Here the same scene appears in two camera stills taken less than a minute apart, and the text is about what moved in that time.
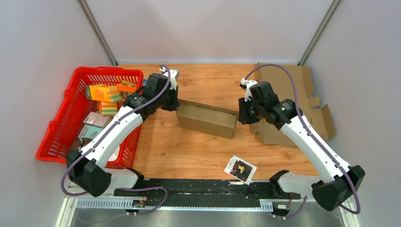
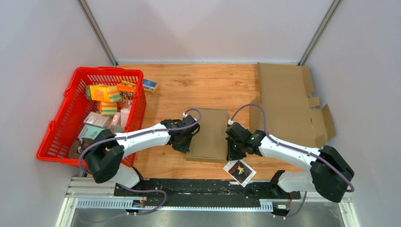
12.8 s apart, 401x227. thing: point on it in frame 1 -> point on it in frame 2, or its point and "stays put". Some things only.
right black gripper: x=243 y=115 -> x=231 y=156
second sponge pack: x=109 y=109 stays put
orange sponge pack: x=110 y=93 stays put
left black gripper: x=175 y=104 -> x=185 y=149
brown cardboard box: x=282 y=82 stays put
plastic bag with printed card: x=240 y=170 stays put
